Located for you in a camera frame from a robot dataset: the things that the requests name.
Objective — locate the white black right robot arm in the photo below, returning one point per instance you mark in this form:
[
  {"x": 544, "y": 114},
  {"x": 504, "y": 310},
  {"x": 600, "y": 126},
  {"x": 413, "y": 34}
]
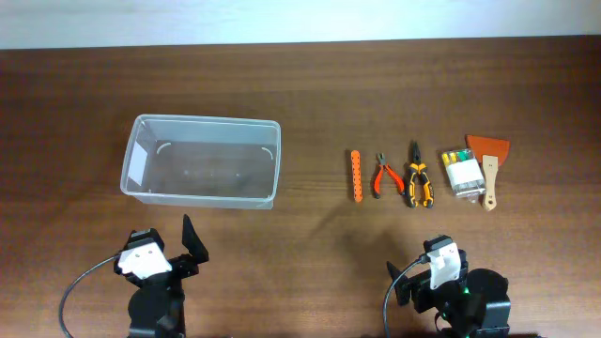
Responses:
[{"x": 475, "y": 305}]

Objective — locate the clear plastic container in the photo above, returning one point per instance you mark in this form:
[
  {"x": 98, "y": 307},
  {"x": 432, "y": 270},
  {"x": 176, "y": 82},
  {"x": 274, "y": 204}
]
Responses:
[{"x": 203, "y": 161}]

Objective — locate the yellow black needle-nose pliers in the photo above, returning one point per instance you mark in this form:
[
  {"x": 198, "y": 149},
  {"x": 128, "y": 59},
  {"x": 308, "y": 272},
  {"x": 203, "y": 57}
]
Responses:
[{"x": 417, "y": 174}]

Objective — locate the orange perforated strip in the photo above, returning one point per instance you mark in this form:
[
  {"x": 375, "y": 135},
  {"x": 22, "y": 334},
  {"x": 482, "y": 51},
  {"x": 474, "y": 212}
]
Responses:
[{"x": 356, "y": 175}]

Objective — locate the clear box of bits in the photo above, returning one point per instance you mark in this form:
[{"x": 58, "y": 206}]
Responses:
[{"x": 465, "y": 175}]

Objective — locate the orange scraper wooden handle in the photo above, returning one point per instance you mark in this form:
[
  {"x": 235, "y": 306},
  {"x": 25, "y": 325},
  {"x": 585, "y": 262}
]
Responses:
[{"x": 491, "y": 154}]

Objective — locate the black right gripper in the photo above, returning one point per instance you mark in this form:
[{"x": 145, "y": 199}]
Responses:
[{"x": 418, "y": 288}]

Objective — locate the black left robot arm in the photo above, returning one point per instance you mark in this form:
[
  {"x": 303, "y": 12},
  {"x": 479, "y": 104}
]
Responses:
[{"x": 156, "y": 308}]

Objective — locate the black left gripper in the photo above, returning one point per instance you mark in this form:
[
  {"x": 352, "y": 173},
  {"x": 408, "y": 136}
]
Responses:
[{"x": 178, "y": 267}]

